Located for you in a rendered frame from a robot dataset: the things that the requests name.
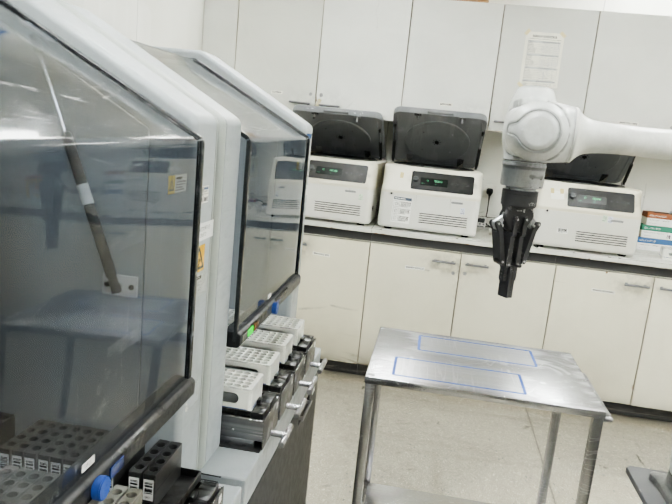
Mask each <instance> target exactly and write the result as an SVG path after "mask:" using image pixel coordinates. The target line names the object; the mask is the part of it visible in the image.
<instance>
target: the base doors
mask: <svg viewBox="0 0 672 504"><path fill-rule="evenodd" d="M303 243H306V244H307V246H303V245H302V255H301V267H300V276H301V281H300V284H299V289H298V300H297V311H296V318H297V319H304V320H305V322H304V333H303V334H304V335H305V334H306V335H313V336H314V338H316V346H315V347H317V348H321V354H320V359H324V358H326V359H327V360H334V361H341V362H348V363H354V364H357V361H358V364H362V365H369V362H370V359H371V355H372V352H373V349H374V346H375V342H376V339H377V336H378V333H379V329H380V327H387V328H394V329H401V330H408V331H416V332H423V333H430V334H437V335H444V336H450V332H451V337H459V338H466V339H473V340H480V341H487V342H494V343H502V344H509V345H516V346H523V347H530V348H537V349H545V350H552V351H559V352H566V353H571V355H572V356H573V358H574V360H575V361H576V363H577V365H578V366H579V368H580V370H581V371H582V373H585V374H586V376H587V377H588V379H589V380H590V382H591V384H592V385H593V387H594V389H595V390H596V392H597V393H598V395H599V397H600V398H601V400H602V401H608V402H614V403H621V404H628V405H633V406H639V407H646V408H653V409H660V410H667V411H672V291H665V290H660V287H663V288H667V289H672V280H671V279H663V278H654V277H648V276H640V275H632V274H624V273H616V272H608V271H600V270H592V269H584V268H576V267H568V266H560V265H552V264H544V263H535V262H527V261H526V263H525V264H521V265H522V267H521V268H517V274H516V279H515V281H514V285H513V292H512V298H504V297H502V296H499V295H498V287H499V278H498V277H499V270H500V265H499V264H497V263H495V262H494V261H493V257H486V256H478V255H470V254H462V257H461V254H459V253H451V252H443V251H436V250H428V249H420V248H412V247H405V246H397V245H389V244H381V243H374V242H371V247H370V242H364V241H356V240H348V239H340V238H331V237H323V236H315V235H307V234H303ZM369 249H370V256H369ZM313 251H314V252H320V253H325V254H330V257H324V256H319V255H313ZM368 259H369V265H368ZM434 259H437V260H439V261H446V262H452V261H454V263H456V264H455V265H453V264H445V263H438V262H432V260H434ZM460 259H461V264H460ZM467 263H469V264H473V265H481V266H484V265H487V266H489V269H488V268H480V267H472V266H465V264H467ZM405 265H407V266H416V267H425V270H414V269H405ZM459 266H460V272H459ZM555 267H556V269H555ZM367 268H368V274H367ZM452 271H454V272H455V274H454V275H452V274H451V272H452ZM463 272H466V273H467V274H466V275H463ZM458 273H459V279H458ZM554 273H555V275H554ZM366 277H367V283H366ZM553 279H554V281H553ZM457 281H458V286H457ZM626 282H627V283H628V284H633V285H640V286H644V285H646V286H648V287H650V289H647V288H639V287H631V286H624V284H625V283H626ZM552 285H553V287H552ZM365 287H366V292H365ZM456 288H457V294H456ZM592 288H595V289H602V290H610V291H615V294H607V293H600V292H593V291H591V290H592ZM551 291H552V293H551ZM455 295H456V301H455ZM364 296H365V301H364ZM550 297H551V299H550ZM454 303H455V308H454ZM549 304H550V305H549ZM363 305H364V311H363ZM453 310H454V316H453ZM548 310H549V311H548ZM362 315H363V320H362ZM547 316H548V317H547ZM452 317H453V323H452ZM546 322H547V323H546ZM361 324H362V329H361ZM451 325H452V330H451ZM545 328H546V329H545ZM644 328H645V329H644ZM360 333H361V338H360ZM643 333H644V334H643ZM544 334H545V335H544ZM543 340H544V341H543ZM359 343H360V347H359ZM542 346H543V347H542ZM358 352H359V356H358ZM636 369H637V370H636ZM635 374H636V375H635ZM634 379H635V380H634ZM633 384H634V385H633ZM632 389H633V390H632ZM631 394H632V395H631Z"/></svg>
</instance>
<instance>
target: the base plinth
mask: <svg viewBox="0 0 672 504"><path fill-rule="evenodd" d="M367 368H368V365H362V364H358V363H357V364H354V363H348V362H341V361H334V360H328V361H327V363H326V365H325V367H324V369H323V370H330V371H336V372H343V373H349V374H357V375H362V376H365V375H366V372H367ZM602 402H603V403H604V405H605V406H606V408H607V410H608V411H609V413H612V414H619V415H626V416H632V417H639V418H645V419H652V420H659V421H665V422H672V411H667V410H660V409H653V408H646V407H639V406H633V405H628V404H621V403H614V402H608V401H602Z"/></svg>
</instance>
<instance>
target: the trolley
mask: <svg viewBox="0 0 672 504"><path fill-rule="evenodd" d="M364 382H365V390H364V399H363V408H362V417H361V426H360V435H359V444H358V453H357V462H356V470H355V479H354V488H353V497H352V504H492V503H486V502H480V501H474V500H468V499H462V498H457V497H451V496H445V495H439V494H433V493H428V492H422V491H416V490H410V489H404V488H399V487H393V486H387V485H381V484H375V483H370V482H371V473H372V464H373V456H374V447H375V439H376V430H377V422H378V413H379V405H380V396H381V388H382V386H388V387H395V388H401V389H408V390H414V391H421V392H428V393H434V394H441V395H447V396H454V397H461V398H467V399H474V400H480V401H487V402H494V403H500V404H507V405H513V406H520V407H527V408H533V409H540V410H546V411H552V414H551V420H550V425H549V431H548V437H547V443H546V449H545V455H544V460H543V466H542V472H541V478H540V484H539V490H538V495H537V501H536V504H546V499H547V493H548V487H549V481H550V476H551V470H552V464H553V459H554V453H555V447H556V441H557V436H558V430H559V424H560V419H561V413H566V414H573V415H579V416H586V417H591V421H590V426H589V432H588V437H587V443H586V448H585V454H584V459H583V464H582V470H581V475H580V481H579V486H578V492H577V497H576V502H575V504H588V501H589V496H590V491H591V485H592V480H593V475H594V469H595V464H596V459H597V454H598V448H599V443H600V438H601V432H602V427H603V422H607V423H612V422H613V418H612V416H611V414H610V413H609V411H608V410H607V408H606V406H605V405H604V403H603V402H602V400H601V398H600V397H599V395H598V393H597V392H596V390H595V389H594V387H593V385H592V384H591V382H590V380H589V379H588V377H587V376H586V374H585V373H582V371H581V370H580V368H579V366H578V365H577V363H576V361H575V360H574V358H573V356H572V355H571V353H566V352H559V351H552V350H545V349H537V348H530V347H523V346H516V345H509V344H502V343H494V342H487V341H480V340H473V339H466V338H459V337H451V336H444V335H437V334H430V333H423V332H416V331H408V330H401V329H394V328H387V327H380V329H379V333H378V336H377V339H376V342H375V346H374V349H373V352H372V355H371V359H370V362H369V365H368V368H367V372H366V375H365V381H364Z"/></svg>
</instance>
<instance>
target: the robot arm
mask: <svg viewBox="0 0 672 504"><path fill-rule="evenodd" d="M502 146H503V159H505V160H503V162H502V171H501V178H500V184H501V185H504V186H506V187H505V188H502V194H501V201H500V203H501V204H502V209H501V211H500V213H499V217H498V218H496V219H495V220H493V219H491V220H490V221H489V224H490V227H491V229H492V246H493V261H494V262H495V263H497V264H499V265H500V270H499V277H498V278H499V287H498V295H499V296H502V297H504V298H512V292H513V285H514V281H515V279H516V274H517V268H521V267H522V265H521V264H525V263H526V261H527V258H528V255H529V252H530V249H531V246H532V243H533V240H534V237H535V235H536V232H537V230H538V229H539V227H540V226H541V223H540V222H537V221H536V220H535V219H534V218H533V217H534V214H533V209H534V208H536V206H537V199H538V193H539V192H538V191H536V189H542V188H543V183H544V177H545V171H546V167H547V166H546V164H547V163H561V162H568V163H569V162H571V161H572V160H573V159H574V158H576V157H577V156H579V155H582V154H588V153H604V154H619V155H629V156H637V157H645V158H653V159H660V160H668V161H672V130H669V129H658V128H647V127H637V126H628V125H620V124H612V123H606V122H600V121H596V120H592V119H589V118H587V117H586V116H585V115H584V114H583V113H582V112H581V111H580V109H579V108H578V107H573V106H568V105H564V104H560V103H557V101H556V96H555V93H554V91H553V90H552V89H550V88H547V87H543V86H522V87H519V88H518V89H517V90H516V91H515V93H514V95H513V97H512V99H511V101H510V103H509V106H508V109H507V113H506V117H505V121H504V127H503V135H502ZM521 257H522V258H521ZM649 480H650V481H651V482H653V483H654V484H655V485H656V487H657V489H658V490H659V492H660V494H661V495H662V497H663V498H664V500H665V502H666V503H667V504H672V450H671V460H670V467H669V470H668V473H667V474H665V473H660V472H655V471H653V472H650V473H649Z"/></svg>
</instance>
